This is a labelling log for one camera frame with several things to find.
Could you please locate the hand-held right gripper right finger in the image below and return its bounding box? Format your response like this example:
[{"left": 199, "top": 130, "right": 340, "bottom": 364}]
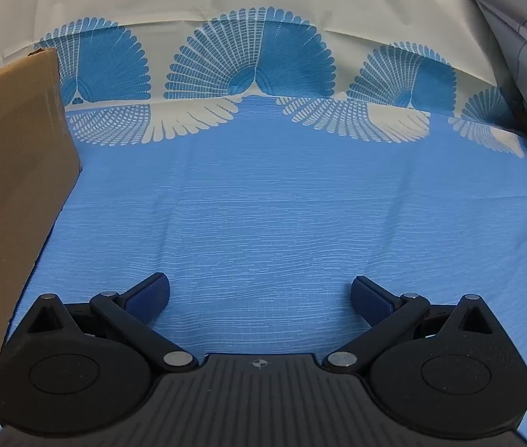
[{"left": 322, "top": 276, "right": 493, "bottom": 374}]

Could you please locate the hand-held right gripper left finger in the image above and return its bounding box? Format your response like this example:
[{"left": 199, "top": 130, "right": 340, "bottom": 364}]
[{"left": 26, "top": 272, "right": 200, "bottom": 374}]

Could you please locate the brown cardboard box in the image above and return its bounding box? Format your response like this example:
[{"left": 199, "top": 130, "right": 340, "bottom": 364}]
[{"left": 0, "top": 48, "right": 82, "bottom": 447}]

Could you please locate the blue fan-print bed sheet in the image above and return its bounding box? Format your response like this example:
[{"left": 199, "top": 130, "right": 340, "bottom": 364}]
[{"left": 0, "top": 0, "right": 527, "bottom": 447}]

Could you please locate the pale grey printed cloth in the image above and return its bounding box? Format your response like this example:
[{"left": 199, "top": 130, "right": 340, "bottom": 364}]
[{"left": 447, "top": 0, "right": 527, "bottom": 171}]

